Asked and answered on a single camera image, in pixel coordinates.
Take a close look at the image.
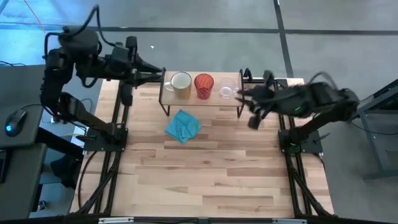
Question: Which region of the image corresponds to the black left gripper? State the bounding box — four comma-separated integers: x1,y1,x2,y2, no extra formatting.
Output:
107,45,165,106

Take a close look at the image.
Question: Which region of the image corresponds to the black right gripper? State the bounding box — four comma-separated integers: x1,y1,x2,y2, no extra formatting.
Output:
235,83,285,130

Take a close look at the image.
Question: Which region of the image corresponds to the clear glass mug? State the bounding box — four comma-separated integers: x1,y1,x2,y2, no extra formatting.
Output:
219,77,240,100

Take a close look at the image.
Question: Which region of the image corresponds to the yellow ceramic mug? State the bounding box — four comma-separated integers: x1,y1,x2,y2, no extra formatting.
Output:
164,71,193,100

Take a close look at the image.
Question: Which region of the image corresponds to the red faceted plastic tumbler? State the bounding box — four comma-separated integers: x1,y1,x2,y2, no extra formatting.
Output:
193,73,215,100

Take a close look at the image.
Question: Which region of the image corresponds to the wooden shelf with black legs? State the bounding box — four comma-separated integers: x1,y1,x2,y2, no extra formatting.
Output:
158,67,246,119

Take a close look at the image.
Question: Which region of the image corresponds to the teal folded cloth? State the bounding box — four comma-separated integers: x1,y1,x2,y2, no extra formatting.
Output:
164,109,202,145

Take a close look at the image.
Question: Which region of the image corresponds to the dark grey desk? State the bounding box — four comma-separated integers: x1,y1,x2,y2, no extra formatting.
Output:
0,63,56,222

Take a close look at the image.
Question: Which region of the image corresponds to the grey metal cart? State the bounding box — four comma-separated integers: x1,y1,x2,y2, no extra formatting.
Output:
343,77,398,181

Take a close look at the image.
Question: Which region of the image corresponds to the black computer mouse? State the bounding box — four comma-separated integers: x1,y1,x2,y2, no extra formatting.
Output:
4,109,28,137

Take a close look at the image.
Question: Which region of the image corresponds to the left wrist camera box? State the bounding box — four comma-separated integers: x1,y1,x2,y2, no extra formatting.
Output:
125,35,138,57

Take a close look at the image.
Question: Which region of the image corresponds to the black aluminium table frame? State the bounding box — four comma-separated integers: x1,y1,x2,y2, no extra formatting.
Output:
70,68,335,218

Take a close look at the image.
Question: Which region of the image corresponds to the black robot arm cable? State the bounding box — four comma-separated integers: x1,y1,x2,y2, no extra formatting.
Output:
45,4,116,47
307,70,340,91

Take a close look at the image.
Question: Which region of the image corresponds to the orange floor cable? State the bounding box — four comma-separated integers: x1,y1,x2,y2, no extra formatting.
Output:
23,0,46,32

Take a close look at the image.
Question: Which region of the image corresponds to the thin black floor cable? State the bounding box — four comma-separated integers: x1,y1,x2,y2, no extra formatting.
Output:
349,119,398,136

